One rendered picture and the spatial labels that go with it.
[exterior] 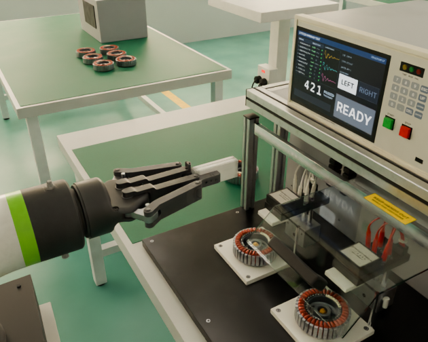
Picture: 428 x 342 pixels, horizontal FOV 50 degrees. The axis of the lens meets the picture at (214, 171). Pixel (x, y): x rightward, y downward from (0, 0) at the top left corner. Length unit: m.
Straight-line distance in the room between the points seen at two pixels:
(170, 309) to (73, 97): 1.39
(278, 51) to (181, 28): 3.93
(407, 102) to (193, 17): 5.21
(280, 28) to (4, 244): 1.64
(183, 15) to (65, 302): 4.33
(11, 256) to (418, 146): 0.65
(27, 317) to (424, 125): 0.79
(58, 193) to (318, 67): 0.62
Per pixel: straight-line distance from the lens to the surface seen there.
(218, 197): 1.40
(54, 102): 2.21
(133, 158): 1.63
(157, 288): 1.11
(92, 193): 0.58
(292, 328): 0.99
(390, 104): 0.88
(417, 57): 0.83
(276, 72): 2.05
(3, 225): 0.56
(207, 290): 1.07
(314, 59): 1.01
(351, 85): 0.94
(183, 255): 1.16
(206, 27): 6.07
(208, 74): 2.45
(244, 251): 1.10
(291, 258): 0.72
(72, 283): 2.28
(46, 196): 0.57
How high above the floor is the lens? 1.53
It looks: 30 degrees down
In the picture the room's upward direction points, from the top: straight up
